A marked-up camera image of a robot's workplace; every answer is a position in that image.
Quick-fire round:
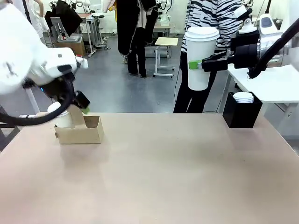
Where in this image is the large white table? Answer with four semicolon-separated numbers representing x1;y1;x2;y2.
227;63;299;104

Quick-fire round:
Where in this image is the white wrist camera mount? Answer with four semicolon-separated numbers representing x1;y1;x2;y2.
234;4;255;34
74;56;89;70

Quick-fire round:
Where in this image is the tall white lidded paper cup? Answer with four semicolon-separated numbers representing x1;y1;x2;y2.
184;26;221;91

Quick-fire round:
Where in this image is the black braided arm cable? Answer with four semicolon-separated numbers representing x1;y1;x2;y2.
0;77;76;127
247;16;299;80

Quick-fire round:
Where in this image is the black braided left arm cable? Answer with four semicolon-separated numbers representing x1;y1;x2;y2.
0;77;76;127

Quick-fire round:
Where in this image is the person in zebra hoodie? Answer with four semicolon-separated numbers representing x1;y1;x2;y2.
173;0;249;114

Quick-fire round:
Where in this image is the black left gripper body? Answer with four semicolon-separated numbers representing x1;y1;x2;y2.
45;74;77;105

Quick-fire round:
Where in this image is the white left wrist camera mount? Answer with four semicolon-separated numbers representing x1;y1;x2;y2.
74;56;89;70

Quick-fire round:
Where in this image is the person in white shirt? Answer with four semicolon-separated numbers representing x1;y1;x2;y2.
30;0;50;39

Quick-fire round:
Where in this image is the person in black clothes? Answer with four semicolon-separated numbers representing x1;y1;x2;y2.
115;0;160;79

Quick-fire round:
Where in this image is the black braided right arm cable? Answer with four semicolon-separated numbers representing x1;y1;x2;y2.
247;16;299;80

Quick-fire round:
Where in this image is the stack of white cup lids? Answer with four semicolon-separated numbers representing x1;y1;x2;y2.
233;91;255;104

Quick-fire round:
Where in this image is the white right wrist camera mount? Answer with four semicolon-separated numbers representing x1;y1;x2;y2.
234;4;255;34

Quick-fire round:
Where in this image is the brown cardboard cup carrier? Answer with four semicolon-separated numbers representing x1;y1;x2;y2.
54;105;105;145

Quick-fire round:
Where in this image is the brown cardboard box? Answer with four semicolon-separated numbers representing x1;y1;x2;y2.
56;33;86;57

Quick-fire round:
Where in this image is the black square box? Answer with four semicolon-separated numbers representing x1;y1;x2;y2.
222;91;263;129

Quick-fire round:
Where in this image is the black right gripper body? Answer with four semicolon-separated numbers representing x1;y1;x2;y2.
229;31;261;70

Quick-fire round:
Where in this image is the wooden top side table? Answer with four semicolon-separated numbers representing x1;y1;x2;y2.
152;36;179;79

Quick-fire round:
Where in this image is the black cloth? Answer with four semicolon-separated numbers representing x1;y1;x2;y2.
44;0;84;37

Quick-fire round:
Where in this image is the small white lidded paper cup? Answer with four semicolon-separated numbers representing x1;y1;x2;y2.
47;102;76;129

